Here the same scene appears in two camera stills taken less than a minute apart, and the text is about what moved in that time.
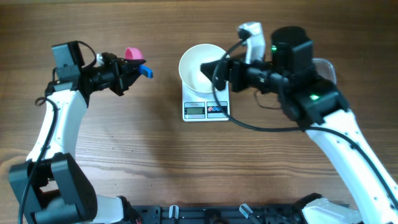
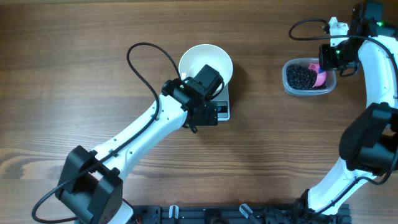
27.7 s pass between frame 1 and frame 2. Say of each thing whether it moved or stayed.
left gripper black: moved
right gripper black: moved
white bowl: stayed
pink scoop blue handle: moved
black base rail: stayed
